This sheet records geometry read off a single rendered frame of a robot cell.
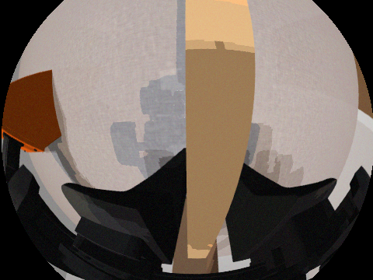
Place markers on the long wooden rail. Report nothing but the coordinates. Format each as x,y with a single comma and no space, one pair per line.
220,85

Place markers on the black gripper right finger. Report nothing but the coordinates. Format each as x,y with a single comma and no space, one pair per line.
261,207

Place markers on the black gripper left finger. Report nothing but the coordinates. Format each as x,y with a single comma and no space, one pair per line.
152,210

